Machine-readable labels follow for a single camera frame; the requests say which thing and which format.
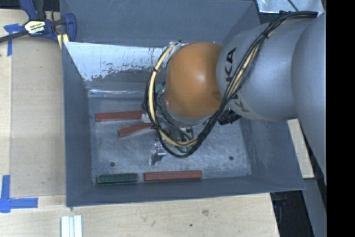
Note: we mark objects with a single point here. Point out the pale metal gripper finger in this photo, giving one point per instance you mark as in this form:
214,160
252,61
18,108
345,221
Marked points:
154,156
162,150

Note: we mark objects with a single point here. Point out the red-brown flat block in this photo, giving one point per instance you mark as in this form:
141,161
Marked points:
172,176
134,130
119,116

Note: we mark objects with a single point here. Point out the dark green flat block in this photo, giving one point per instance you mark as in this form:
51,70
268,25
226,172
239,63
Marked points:
117,178

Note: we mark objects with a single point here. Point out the pale wood flat board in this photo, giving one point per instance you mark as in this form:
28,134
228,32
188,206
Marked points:
36,119

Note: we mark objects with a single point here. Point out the grey metal bin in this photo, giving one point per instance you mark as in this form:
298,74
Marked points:
116,16

